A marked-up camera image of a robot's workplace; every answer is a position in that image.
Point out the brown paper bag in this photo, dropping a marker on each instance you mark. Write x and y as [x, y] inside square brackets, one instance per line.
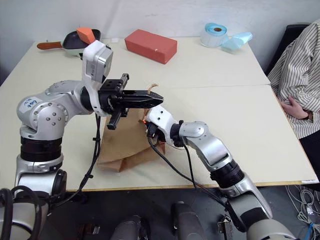
[130, 147]

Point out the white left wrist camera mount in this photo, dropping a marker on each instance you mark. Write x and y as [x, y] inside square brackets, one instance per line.
[96, 62]

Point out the white and blue tape roll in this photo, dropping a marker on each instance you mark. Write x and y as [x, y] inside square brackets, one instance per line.
[212, 35]

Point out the black chair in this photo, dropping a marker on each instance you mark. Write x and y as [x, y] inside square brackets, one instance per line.
[290, 37]

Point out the white handwritten label sticker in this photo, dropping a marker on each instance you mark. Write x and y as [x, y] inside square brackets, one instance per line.
[30, 103]

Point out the small metal bracket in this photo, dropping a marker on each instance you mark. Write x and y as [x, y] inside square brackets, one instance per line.
[224, 227]

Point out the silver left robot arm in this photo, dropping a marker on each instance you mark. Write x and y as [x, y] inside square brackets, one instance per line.
[45, 117]

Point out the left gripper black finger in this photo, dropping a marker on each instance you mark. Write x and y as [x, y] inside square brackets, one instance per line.
[142, 103]
[142, 94]

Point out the red brick block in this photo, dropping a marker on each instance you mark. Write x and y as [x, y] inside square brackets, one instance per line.
[150, 46]

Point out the light blue loose tape strip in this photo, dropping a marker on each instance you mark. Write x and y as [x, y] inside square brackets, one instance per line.
[236, 42]

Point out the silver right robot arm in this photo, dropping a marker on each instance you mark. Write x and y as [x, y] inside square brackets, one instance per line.
[202, 142]

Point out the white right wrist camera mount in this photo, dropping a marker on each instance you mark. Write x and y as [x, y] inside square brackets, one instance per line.
[161, 118]

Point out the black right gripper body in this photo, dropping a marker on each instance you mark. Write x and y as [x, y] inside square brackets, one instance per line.
[156, 135]

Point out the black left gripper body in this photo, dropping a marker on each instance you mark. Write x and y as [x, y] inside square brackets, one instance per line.
[112, 98]

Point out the orange foam block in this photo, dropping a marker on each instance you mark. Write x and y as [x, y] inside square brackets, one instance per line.
[86, 34]

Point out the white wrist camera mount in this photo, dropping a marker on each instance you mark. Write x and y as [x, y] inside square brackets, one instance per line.
[96, 62]
[161, 118]

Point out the person in striped shirt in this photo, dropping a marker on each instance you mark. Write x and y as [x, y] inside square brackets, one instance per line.
[297, 65]

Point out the person's bare hand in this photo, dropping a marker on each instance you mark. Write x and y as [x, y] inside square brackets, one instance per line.
[296, 107]

